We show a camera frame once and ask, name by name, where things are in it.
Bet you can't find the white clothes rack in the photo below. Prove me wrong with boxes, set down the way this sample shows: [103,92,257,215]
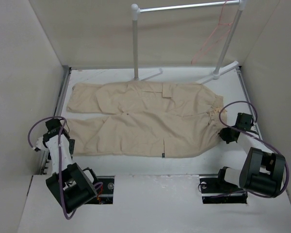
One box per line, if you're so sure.
[131,0,248,84]

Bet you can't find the pink wire hanger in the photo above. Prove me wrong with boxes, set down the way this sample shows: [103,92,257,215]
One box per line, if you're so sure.
[191,0,233,65]

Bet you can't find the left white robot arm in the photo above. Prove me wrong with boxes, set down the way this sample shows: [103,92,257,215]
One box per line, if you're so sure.
[30,116,103,220]

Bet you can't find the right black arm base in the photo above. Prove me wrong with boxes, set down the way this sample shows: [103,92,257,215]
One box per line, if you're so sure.
[198,177,248,204]

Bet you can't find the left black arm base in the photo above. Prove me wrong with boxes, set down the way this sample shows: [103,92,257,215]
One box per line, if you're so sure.
[87,176,114,205]

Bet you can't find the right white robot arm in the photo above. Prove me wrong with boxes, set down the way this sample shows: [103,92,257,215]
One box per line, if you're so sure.
[215,113,286,198]

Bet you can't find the beige trousers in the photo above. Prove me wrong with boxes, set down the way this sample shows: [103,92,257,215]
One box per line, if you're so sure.
[66,81,227,158]

